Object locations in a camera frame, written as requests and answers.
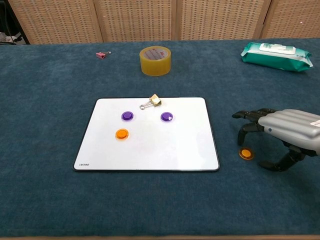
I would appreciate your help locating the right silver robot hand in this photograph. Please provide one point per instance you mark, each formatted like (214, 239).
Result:
(292, 127)

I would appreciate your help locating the orange round magnet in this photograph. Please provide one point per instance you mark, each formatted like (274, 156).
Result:
(122, 134)
(245, 153)

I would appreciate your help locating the purple round magnet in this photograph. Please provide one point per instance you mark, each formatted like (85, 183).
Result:
(166, 117)
(127, 116)

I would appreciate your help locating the white magnetic board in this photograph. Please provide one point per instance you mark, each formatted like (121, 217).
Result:
(150, 152)

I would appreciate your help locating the green wet wipes pack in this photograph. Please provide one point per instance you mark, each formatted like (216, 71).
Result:
(275, 61)

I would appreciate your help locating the woven wicker screen panel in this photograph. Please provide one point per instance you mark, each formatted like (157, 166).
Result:
(295, 17)
(222, 20)
(57, 20)
(135, 20)

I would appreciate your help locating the gold binder clip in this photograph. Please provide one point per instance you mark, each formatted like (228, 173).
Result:
(155, 100)

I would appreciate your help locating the yellow packing tape roll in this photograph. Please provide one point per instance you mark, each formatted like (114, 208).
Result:
(155, 67)

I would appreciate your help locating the blue felt table mat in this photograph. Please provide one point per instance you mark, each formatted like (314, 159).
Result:
(160, 200)

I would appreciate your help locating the pink binder clip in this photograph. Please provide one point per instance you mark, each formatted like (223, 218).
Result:
(100, 55)

